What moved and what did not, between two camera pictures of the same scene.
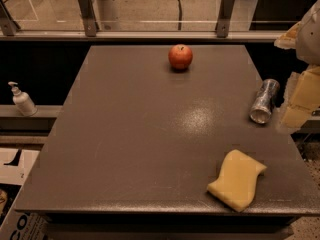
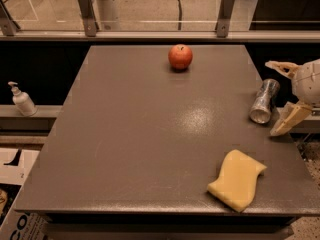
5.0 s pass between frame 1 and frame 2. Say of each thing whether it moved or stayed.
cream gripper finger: moved
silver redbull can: stayed
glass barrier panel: stayed
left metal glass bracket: stayed
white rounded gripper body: moved
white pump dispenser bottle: stayed
